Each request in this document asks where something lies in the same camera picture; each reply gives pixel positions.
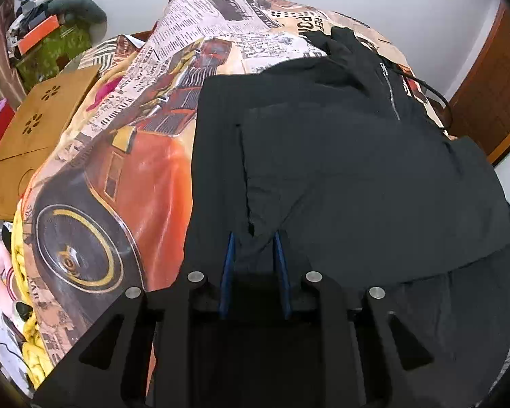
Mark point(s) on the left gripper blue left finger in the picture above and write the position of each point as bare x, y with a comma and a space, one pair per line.
193, 349

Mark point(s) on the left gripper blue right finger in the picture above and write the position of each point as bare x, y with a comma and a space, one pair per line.
341, 385

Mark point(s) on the black zip hoodie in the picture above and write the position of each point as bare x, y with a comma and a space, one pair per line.
362, 186

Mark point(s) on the newspaper print bed cover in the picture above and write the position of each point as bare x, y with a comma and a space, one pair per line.
109, 208

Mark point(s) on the brown wooden lap desk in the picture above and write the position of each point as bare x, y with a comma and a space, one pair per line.
35, 130

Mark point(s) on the orange box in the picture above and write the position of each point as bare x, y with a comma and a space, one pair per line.
38, 33

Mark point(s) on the dark green pillow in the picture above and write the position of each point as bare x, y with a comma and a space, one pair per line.
68, 11

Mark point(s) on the brown wooden door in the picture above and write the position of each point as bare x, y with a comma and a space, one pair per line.
481, 105

